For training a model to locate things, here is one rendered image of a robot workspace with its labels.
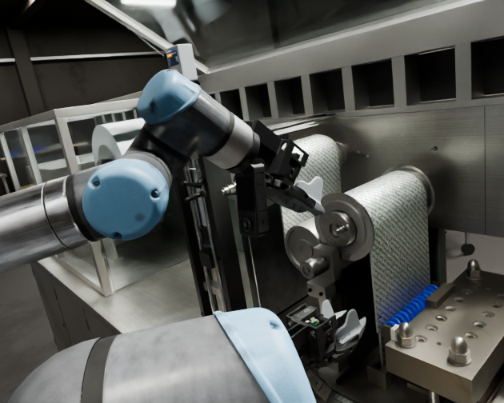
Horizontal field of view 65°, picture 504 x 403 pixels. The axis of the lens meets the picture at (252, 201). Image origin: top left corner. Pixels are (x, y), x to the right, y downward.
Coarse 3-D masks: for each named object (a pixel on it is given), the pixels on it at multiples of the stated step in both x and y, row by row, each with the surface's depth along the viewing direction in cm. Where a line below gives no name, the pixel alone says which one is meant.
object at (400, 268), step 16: (416, 224) 89; (400, 240) 85; (416, 240) 90; (384, 256) 82; (400, 256) 86; (416, 256) 91; (384, 272) 82; (400, 272) 87; (416, 272) 91; (384, 288) 83; (400, 288) 87; (416, 288) 92; (384, 304) 83; (400, 304) 88; (384, 320) 84
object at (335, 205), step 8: (328, 208) 82; (336, 208) 81; (344, 208) 79; (352, 208) 78; (320, 216) 85; (352, 216) 78; (360, 216) 77; (320, 224) 85; (360, 224) 77; (360, 232) 78; (360, 240) 78; (344, 248) 82; (352, 248) 81; (360, 248) 79
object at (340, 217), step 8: (328, 216) 81; (336, 216) 79; (344, 216) 78; (328, 224) 81; (336, 224) 80; (344, 224) 78; (352, 224) 78; (328, 232) 82; (352, 232) 78; (328, 240) 83; (336, 240) 81; (344, 240) 79; (352, 240) 79
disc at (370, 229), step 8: (328, 200) 82; (336, 200) 81; (344, 200) 79; (352, 200) 78; (360, 208) 77; (368, 216) 76; (368, 224) 76; (320, 232) 86; (368, 232) 77; (368, 240) 77; (368, 248) 78; (344, 256) 83; (352, 256) 82; (360, 256) 80
